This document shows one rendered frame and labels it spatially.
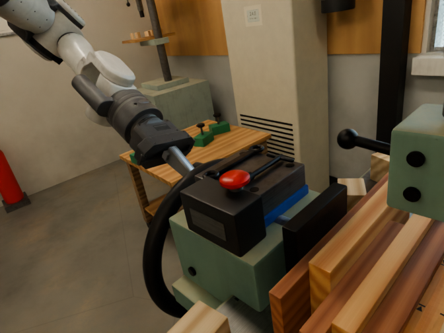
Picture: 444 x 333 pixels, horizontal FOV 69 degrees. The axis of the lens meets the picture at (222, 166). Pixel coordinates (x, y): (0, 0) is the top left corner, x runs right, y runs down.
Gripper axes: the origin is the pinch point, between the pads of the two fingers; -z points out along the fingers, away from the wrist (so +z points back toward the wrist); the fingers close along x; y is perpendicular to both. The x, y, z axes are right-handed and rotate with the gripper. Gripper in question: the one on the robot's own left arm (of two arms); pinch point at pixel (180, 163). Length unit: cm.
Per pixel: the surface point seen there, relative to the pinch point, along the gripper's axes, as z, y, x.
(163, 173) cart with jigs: 48, -63, -56
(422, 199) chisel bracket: -30.1, 24.8, 10.9
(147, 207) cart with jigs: 63, -109, -72
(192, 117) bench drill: 110, -85, -142
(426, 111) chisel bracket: -26.1, 29.6, 7.5
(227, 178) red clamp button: -17.0, 16.8, 15.2
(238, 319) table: -26.1, 6.9, 17.4
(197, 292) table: -20.3, 0.5, 14.6
